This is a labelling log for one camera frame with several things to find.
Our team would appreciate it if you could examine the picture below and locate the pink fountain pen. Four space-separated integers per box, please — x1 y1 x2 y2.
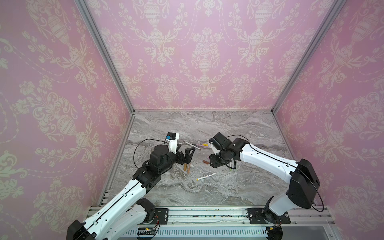
195 144 210 149

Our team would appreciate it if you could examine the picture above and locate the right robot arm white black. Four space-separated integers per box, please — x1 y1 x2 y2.
209 133 321 224

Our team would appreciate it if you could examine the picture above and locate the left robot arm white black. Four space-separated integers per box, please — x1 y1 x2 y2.
66 145 196 240

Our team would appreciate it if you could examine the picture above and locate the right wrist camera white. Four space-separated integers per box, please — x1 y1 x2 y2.
209 139 221 155

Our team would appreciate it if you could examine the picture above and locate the left corner aluminium post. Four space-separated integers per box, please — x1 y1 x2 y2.
75 0 135 116

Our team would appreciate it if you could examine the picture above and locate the white pen brown tip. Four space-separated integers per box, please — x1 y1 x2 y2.
184 141 201 151

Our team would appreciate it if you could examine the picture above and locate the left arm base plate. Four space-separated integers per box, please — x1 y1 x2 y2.
143 208 169 225

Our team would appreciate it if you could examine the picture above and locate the white pen yellow tip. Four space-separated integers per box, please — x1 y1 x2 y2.
196 173 217 181

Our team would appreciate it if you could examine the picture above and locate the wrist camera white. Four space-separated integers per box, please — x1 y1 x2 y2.
166 132 180 154
209 139 221 155

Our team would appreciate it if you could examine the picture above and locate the right corner aluminium post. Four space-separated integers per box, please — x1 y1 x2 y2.
271 0 347 116

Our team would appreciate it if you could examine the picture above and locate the aluminium front rail frame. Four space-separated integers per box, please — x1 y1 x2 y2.
117 206 342 240

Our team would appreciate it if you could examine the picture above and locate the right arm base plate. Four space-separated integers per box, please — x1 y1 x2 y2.
246 208 291 225

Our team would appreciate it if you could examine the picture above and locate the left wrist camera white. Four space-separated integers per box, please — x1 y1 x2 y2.
166 132 180 154

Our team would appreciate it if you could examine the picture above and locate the corner aluminium post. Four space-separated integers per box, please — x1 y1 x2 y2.
271 0 347 116
75 0 135 116

